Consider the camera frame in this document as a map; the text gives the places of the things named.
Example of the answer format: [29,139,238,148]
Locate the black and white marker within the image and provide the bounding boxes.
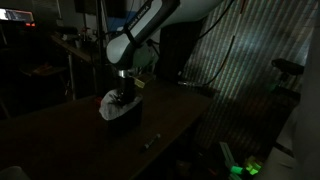
[143,133,162,150]

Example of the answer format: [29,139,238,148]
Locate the black box container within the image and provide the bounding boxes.
[106,94,145,134]

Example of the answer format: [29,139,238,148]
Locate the glowing green objects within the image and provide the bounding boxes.
[229,156,264,177]

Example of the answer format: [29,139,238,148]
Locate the background workbench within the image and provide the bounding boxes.
[49,32,103,101]

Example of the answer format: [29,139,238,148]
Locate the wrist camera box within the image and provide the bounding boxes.
[132,73,154,90]

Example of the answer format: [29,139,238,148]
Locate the lit computer monitor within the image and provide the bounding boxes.
[0,7,36,28]

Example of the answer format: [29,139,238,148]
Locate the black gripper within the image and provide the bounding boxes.
[117,68,142,103]

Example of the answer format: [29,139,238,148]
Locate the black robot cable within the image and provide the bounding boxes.
[178,0,249,88]

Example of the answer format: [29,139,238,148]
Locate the black camera on stand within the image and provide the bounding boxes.
[270,57,306,84]

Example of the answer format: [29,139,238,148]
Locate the white towel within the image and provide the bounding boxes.
[98,87,143,122]

